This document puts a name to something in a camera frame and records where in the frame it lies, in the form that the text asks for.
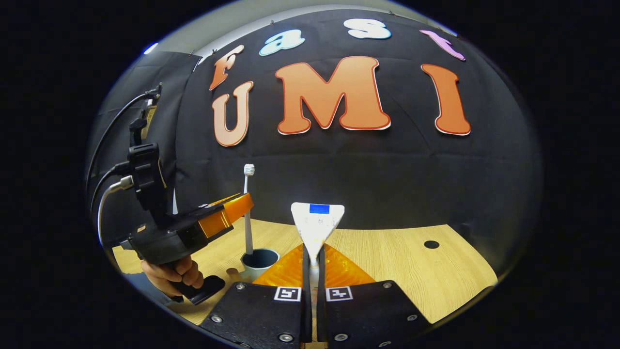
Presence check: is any white toothpaste tube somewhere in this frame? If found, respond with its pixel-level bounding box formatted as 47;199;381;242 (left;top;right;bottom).
291;202;345;291

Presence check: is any light blue toothbrush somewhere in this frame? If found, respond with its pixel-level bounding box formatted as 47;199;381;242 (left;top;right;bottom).
243;164;256;256

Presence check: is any white cable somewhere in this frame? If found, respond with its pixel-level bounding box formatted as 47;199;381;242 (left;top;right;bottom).
97;175;135;245

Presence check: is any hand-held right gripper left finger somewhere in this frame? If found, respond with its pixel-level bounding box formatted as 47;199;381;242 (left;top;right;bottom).
200;244;313;349

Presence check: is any blue cup with wooden handle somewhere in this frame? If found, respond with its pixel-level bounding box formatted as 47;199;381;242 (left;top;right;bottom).
227;248;280;284

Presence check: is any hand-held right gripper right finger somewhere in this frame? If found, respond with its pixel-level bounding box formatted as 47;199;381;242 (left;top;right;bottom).
316;244;432;349

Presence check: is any black cable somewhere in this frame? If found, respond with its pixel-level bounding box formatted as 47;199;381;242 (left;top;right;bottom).
86;90;160;214

